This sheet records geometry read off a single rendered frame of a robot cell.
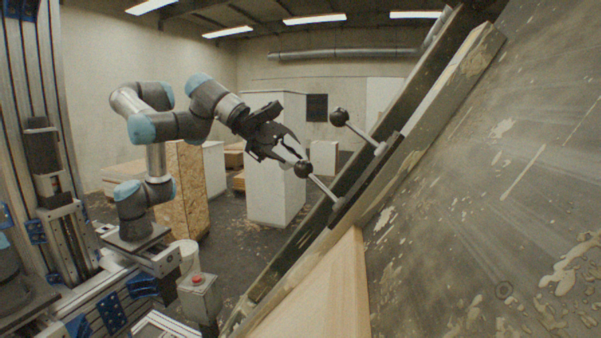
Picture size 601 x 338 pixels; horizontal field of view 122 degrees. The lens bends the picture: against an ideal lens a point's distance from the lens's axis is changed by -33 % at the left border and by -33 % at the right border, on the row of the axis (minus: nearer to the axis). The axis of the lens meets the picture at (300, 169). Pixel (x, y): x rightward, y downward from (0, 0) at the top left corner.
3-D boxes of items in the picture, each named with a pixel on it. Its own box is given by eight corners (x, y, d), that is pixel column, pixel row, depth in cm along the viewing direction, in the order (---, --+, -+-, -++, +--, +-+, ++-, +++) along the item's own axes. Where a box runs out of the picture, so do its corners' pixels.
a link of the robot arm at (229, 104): (236, 88, 56) (212, 105, 51) (250, 98, 56) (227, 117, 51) (233, 106, 62) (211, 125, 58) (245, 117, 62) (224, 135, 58)
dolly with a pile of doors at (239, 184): (247, 184, 491) (246, 170, 483) (269, 187, 475) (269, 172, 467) (231, 194, 434) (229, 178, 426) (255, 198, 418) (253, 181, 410)
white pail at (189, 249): (189, 266, 227) (180, 227, 215) (211, 274, 218) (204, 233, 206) (167, 284, 198) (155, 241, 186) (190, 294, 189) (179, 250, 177)
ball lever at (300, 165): (343, 216, 44) (297, 171, 50) (355, 200, 43) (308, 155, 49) (333, 218, 41) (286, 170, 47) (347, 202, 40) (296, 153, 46)
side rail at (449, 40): (275, 300, 86) (251, 284, 86) (485, 35, 52) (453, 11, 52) (270, 311, 80) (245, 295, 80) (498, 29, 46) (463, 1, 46)
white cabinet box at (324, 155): (314, 169, 609) (315, 140, 590) (337, 171, 591) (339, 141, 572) (309, 174, 567) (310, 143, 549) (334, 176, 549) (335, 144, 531)
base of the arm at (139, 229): (113, 236, 90) (107, 216, 87) (140, 222, 103) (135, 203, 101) (133, 245, 85) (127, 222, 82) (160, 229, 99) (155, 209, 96)
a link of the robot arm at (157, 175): (140, 200, 100) (130, 78, 79) (169, 192, 111) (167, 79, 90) (148, 213, 94) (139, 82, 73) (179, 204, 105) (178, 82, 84)
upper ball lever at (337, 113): (384, 164, 40) (331, 122, 47) (397, 147, 39) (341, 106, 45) (377, 163, 37) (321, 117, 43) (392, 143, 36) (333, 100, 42)
